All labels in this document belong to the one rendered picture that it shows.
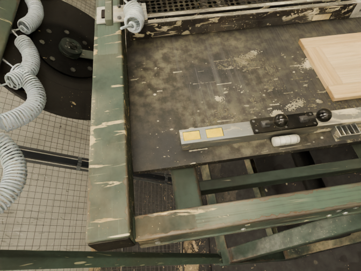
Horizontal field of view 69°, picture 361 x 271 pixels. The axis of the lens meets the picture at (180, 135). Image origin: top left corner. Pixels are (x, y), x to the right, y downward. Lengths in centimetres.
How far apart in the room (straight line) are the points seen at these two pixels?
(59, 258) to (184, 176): 49
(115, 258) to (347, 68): 113
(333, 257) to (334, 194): 150
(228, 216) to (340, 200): 29
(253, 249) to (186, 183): 90
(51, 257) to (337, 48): 127
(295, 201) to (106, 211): 47
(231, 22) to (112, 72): 55
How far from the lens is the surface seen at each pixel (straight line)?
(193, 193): 79
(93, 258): 108
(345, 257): 224
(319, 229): 143
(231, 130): 81
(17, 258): 97
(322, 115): 78
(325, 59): 116
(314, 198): 77
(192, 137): 78
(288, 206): 73
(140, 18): 92
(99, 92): 85
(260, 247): 159
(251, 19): 121
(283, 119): 72
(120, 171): 68
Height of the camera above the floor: 210
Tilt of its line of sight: 37 degrees down
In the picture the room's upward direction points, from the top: 73 degrees counter-clockwise
